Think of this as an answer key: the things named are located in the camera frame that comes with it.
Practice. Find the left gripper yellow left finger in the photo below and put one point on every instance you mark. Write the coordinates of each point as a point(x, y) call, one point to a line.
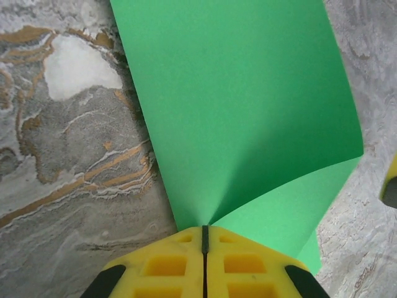
point(161, 267)

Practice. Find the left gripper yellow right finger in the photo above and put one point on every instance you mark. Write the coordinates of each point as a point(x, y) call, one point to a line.
point(248, 270)

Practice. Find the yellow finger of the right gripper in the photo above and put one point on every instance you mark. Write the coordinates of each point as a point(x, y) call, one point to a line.
point(391, 186)

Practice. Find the green square paper sheet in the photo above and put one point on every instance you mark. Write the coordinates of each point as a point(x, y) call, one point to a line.
point(232, 108)

